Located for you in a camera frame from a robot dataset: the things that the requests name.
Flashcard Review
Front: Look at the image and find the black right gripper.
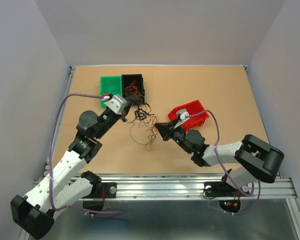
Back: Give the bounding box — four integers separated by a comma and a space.
155, 118, 192, 154

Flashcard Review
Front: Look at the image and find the red plastic bin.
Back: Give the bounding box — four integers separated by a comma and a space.
167, 99, 209, 132

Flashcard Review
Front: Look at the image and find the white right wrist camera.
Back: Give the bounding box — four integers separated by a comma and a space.
174, 108, 189, 129

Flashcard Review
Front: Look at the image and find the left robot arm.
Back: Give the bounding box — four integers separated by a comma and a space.
11, 93, 137, 240

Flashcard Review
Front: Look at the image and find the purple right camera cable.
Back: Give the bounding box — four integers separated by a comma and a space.
186, 109, 262, 216

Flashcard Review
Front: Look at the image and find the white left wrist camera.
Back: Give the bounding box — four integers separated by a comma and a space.
102, 94, 127, 115

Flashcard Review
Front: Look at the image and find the purple camera cable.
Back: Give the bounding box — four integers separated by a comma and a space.
48, 92, 122, 218
186, 109, 262, 216

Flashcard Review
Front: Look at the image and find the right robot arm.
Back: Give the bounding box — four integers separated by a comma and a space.
154, 120, 284, 198

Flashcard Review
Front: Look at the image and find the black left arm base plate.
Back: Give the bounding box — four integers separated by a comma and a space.
83, 181, 117, 199

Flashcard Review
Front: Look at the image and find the black plastic bin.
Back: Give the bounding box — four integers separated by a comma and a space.
121, 74, 145, 98

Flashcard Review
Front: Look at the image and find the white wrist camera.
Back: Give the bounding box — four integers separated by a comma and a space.
174, 108, 189, 129
102, 94, 127, 115

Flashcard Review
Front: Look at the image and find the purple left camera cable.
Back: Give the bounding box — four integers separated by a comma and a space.
48, 92, 122, 218

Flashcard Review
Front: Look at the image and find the green plastic bin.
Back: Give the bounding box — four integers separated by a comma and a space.
100, 75, 123, 96

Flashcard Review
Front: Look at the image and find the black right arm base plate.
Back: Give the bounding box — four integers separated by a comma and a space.
202, 181, 243, 200

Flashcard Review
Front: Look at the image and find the aluminium mounting rail frame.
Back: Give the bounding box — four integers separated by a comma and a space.
45, 65, 300, 240

